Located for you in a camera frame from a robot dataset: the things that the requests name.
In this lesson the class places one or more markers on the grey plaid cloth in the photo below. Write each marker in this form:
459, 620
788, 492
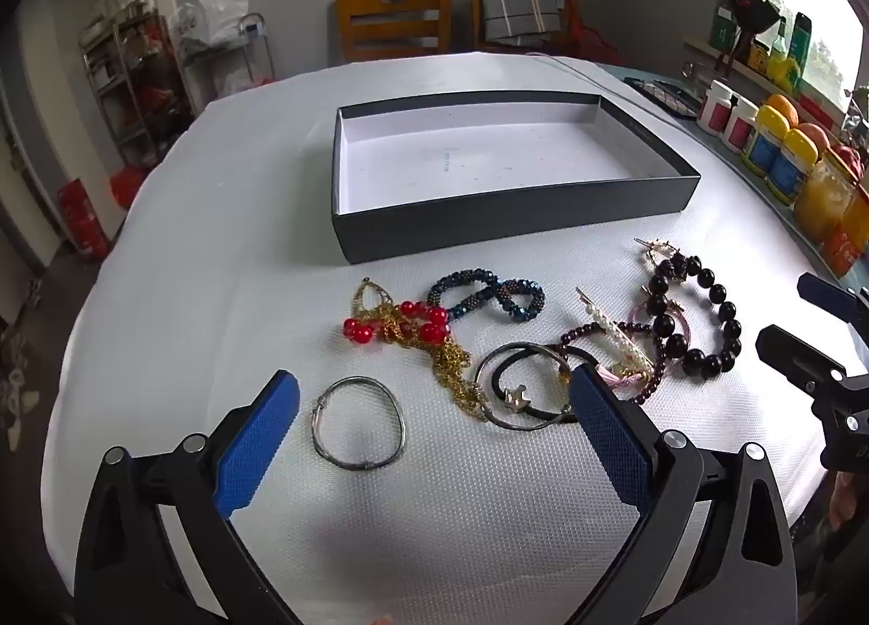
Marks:
519, 11

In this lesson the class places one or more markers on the metal mug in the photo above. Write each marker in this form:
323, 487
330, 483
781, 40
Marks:
689, 70

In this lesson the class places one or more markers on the metal shelf rack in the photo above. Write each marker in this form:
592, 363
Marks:
129, 82

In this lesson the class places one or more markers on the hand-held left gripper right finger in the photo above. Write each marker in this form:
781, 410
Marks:
611, 442

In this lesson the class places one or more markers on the small red bag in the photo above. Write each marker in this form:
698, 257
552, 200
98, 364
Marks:
127, 185

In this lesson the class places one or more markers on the orange jar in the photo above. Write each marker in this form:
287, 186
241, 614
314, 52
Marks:
821, 197
848, 235

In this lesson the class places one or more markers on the red apple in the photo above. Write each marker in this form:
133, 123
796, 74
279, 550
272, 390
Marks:
852, 160

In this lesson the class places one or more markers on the black shallow cardboard box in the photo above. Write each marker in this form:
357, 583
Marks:
475, 156

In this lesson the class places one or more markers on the metal trolley cart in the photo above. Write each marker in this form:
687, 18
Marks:
234, 65

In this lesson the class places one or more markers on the green glass bottle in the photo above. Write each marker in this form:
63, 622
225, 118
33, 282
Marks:
781, 48

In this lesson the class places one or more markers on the white plastic bag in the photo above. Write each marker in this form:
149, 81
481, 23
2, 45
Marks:
217, 14

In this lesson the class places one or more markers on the person's right hand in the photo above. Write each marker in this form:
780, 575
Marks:
842, 499

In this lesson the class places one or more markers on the silver bangle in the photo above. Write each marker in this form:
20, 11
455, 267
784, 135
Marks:
478, 387
365, 463

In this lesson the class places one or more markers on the round gold hair clip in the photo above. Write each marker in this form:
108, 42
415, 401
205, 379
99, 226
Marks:
662, 252

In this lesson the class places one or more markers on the green box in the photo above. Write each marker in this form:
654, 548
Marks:
723, 29

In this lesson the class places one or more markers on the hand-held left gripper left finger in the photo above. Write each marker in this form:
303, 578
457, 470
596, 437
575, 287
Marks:
261, 442

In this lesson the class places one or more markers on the white bottle red label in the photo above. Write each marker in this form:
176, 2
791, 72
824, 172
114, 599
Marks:
740, 126
716, 109

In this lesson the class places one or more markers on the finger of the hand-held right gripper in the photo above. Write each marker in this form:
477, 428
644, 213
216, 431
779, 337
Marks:
825, 296
794, 353

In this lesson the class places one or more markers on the black green pouch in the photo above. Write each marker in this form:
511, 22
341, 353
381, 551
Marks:
801, 41

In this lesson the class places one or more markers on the patterned phone case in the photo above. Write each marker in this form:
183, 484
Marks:
662, 97

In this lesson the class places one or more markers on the yellow-lid bottle blue label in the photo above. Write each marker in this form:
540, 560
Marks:
764, 146
791, 170

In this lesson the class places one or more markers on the pearl hair clip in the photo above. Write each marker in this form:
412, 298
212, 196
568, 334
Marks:
614, 333

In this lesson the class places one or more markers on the dark flower bouquet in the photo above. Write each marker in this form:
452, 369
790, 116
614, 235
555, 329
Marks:
750, 14

